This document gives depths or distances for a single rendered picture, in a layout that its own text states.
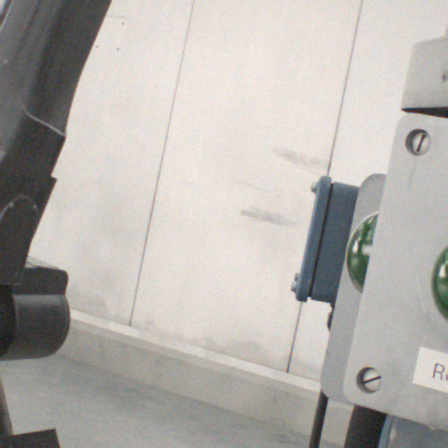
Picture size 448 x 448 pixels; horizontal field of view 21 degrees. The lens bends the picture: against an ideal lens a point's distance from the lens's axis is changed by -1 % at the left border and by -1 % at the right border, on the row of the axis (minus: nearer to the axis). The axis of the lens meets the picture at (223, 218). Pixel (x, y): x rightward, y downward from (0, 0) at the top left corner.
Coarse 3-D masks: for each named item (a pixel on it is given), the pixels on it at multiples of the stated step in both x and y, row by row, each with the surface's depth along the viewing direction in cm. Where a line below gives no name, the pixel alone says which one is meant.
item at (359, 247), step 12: (372, 216) 38; (360, 228) 38; (372, 228) 37; (360, 240) 37; (372, 240) 37; (348, 252) 38; (360, 252) 37; (348, 264) 38; (360, 264) 37; (360, 276) 37; (360, 288) 38
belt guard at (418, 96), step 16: (416, 48) 87; (432, 48) 83; (416, 64) 86; (432, 64) 83; (416, 80) 86; (432, 80) 82; (416, 96) 85; (432, 96) 81; (416, 112) 94; (432, 112) 95
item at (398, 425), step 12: (396, 420) 40; (408, 420) 40; (396, 432) 40; (408, 432) 40; (420, 432) 40; (432, 432) 40; (444, 432) 39; (396, 444) 40; (408, 444) 40; (420, 444) 40; (432, 444) 40; (444, 444) 39
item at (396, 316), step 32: (416, 128) 36; (416, 160) 36; (384, 192) 36; (416, 192) 36; (384, 224) 36; (416, 224) 36; (384, 256) 36; (416, 256) 35; (384, 288) 36; (416, 288) 35; (384, 320) 36; (416, 320) 35; (352, 352) 36; (384, 352) 36; (416, 352) 35; (352, 384) 36; (384, 384) 36; (416, 384) 35; (416, 416) 35
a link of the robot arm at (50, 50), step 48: (48, 0) 71; (96, 0) 74; (0, 48) 72; (48, 48) 71; (0, 96) 71; (48, 96) 72; (0, 144) 70; (48, 144) 73; (0, 192) 70; (48, 192) 74
